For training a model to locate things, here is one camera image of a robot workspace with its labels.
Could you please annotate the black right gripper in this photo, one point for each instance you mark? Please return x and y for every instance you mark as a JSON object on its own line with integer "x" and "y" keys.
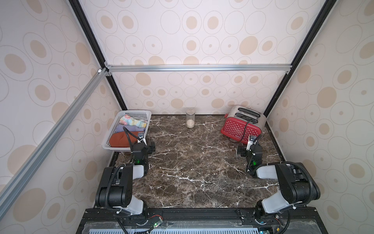
{"x": 241, "y": 150}

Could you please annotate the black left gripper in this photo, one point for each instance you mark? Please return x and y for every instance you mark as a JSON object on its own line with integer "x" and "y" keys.
{"x": 150, "y": 149}

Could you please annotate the rust orange skirt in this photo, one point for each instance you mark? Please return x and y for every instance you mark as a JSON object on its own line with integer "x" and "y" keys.
{"x": 120, "y": 140}

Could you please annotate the lavender purple skirt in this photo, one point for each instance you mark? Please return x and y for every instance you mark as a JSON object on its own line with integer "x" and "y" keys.
{"x": 120, "y": 128}

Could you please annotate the floral pastel skirt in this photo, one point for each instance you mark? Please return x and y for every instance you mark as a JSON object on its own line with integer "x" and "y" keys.
{"x": 127, "y": 120}

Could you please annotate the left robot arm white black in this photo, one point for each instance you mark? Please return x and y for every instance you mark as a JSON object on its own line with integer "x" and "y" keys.
{"x": 115, "y": 188}

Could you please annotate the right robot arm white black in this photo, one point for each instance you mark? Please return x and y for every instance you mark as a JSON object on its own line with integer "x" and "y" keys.
{"x": 297, "y": 188}

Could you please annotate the white plastic perforated basket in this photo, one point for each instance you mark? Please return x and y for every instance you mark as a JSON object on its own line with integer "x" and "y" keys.
{"x": 143, "y": 115}

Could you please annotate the red polka dot toaster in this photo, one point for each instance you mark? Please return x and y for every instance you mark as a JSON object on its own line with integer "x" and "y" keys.
{"x": 242, "y": 122}

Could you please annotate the glass jar with white powder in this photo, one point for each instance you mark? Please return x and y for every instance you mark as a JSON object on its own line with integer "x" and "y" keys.
{"x": 190, "y": 118}

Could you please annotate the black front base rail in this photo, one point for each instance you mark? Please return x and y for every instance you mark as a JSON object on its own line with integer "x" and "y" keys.
{"x": 202, "y": 221}

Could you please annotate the horizontal aluminium frame bar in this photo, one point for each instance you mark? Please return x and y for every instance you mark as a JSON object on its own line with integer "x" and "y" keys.
{"x": 196, "y": 68}

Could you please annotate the diagonal aluminium frame bar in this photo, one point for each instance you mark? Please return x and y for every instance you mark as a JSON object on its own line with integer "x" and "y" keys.
{"x": 29, "y": 168}

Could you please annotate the black left corner post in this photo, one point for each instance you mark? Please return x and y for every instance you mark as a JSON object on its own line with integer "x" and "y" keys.
{"x": 91, "y": 38}

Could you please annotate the black corner post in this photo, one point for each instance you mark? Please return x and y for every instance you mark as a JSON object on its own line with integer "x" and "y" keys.
{"x": 311, "y": 35}
{"x": 91, "y": 38}

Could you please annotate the black right corner post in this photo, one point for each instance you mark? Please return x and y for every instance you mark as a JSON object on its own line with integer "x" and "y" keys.
{"x": 311, "y": 35}

